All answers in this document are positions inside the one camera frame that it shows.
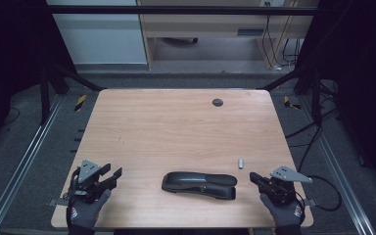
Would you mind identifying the yellow clamp right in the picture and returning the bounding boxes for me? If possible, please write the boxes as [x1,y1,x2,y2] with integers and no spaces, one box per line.
[283,95,303,111]

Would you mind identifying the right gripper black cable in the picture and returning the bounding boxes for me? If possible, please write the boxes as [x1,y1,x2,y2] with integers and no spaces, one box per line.
[294,174,343,212]

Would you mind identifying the black diagonal frame strut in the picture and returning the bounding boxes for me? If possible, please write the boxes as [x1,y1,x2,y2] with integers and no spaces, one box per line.
[259,67,311,92]
[49,63,106,93]

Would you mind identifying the black upright frame post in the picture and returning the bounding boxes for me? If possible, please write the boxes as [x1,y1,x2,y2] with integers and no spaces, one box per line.
[39,67,51,125]
[310,70,323,125]

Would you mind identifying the black curtain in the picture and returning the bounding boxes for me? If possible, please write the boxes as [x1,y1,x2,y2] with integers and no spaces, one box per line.
[295,0,376,192]
[0,0,77,156]

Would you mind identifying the light wooden office desk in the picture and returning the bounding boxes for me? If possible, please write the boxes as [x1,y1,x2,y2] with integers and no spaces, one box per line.
[136,0,319,71]

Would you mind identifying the thin black floor cable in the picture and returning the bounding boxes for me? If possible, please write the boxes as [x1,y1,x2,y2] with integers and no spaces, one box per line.
[0,106,22,127]

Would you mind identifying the white cabinet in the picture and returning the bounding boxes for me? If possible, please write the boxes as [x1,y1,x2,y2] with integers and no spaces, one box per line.
[45,0,149,66]

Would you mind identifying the black chair base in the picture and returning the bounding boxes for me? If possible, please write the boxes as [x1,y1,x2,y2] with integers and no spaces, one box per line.
[161,36,199,46]

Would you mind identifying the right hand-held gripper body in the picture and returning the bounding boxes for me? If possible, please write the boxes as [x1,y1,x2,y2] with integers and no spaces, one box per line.
[258,164,313,207]

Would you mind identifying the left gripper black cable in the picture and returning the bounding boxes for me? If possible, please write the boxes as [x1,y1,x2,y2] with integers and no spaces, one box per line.
[65,165,82,229]

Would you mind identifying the black floor cables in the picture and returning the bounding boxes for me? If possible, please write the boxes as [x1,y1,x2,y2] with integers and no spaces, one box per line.
[284,79,341,172]

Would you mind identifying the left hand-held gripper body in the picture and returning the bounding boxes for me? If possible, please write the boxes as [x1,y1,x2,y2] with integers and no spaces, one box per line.
[72,159,112,205]

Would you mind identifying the black horizontal frame bar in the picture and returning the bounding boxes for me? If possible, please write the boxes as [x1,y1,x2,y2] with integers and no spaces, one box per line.
[45,4,319,17]

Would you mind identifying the aluminium floor rail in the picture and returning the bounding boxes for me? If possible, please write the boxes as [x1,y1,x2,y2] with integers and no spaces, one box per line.
[0,94,64,235]
[298,96,376,235]

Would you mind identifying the person's right hand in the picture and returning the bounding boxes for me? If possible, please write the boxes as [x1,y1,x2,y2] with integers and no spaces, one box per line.
[259,193,306,228]

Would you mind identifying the cables under office desk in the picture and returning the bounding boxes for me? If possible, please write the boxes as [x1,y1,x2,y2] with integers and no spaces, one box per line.
[261,2,305,71]

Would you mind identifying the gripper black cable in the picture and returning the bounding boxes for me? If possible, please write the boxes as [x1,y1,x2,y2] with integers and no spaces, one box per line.
[65,165,82,229]
[294,174,343,212]

